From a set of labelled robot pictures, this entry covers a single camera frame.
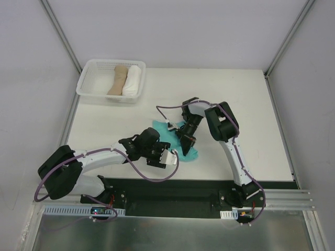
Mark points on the aluminium rail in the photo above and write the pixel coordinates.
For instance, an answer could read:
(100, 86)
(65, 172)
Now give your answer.
(284, 197)

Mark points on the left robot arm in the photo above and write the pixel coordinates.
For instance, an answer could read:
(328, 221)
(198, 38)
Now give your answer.
(64, 172)

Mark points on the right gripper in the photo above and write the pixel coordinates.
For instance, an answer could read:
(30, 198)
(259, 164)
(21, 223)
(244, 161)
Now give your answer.
(185, 136)

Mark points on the left white cable duct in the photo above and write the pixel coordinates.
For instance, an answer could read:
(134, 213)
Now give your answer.
(82, 211)

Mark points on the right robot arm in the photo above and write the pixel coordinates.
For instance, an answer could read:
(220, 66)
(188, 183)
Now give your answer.
(224, 129)

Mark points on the left aluminium frame post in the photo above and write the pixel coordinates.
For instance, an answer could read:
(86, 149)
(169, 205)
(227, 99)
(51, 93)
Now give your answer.
(61, 34)

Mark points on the teal t-shirt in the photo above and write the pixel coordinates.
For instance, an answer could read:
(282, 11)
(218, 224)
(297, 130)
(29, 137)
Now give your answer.
(171, 137)

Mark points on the right white cable duct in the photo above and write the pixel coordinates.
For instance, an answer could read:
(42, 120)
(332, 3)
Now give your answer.
(229, 215)

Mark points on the white plastic basket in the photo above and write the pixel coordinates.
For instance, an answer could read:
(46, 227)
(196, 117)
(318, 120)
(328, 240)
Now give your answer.
(97, 78)

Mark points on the beige rolled t-shirt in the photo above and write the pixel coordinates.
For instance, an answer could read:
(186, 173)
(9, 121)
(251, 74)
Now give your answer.
(120, 77)

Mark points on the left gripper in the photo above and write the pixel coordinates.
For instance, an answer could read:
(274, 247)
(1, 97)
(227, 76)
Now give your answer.
(158, 155)

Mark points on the white cable duct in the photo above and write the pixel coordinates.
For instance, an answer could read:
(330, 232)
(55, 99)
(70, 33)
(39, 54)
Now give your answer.
(82, 211)
(229, 215)

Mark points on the aluminium frame post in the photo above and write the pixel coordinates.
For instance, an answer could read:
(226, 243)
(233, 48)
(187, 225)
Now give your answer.
(61, 34)
(305, 10)

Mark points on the white rolled t-shirt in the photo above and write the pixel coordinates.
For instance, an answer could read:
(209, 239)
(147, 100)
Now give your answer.
(132, 83)

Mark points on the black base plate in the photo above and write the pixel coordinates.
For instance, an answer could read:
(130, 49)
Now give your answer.
(199, 199)

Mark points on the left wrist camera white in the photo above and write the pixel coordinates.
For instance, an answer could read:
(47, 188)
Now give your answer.
(168, 157)

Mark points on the right aluminium frame post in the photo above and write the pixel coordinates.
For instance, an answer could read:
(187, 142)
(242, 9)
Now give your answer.
(305, 10)

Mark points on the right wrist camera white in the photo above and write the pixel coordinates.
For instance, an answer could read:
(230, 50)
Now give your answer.
(172, 126)

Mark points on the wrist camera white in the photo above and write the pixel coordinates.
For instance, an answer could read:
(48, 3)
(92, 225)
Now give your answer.
(172, 126)
(168, 157)

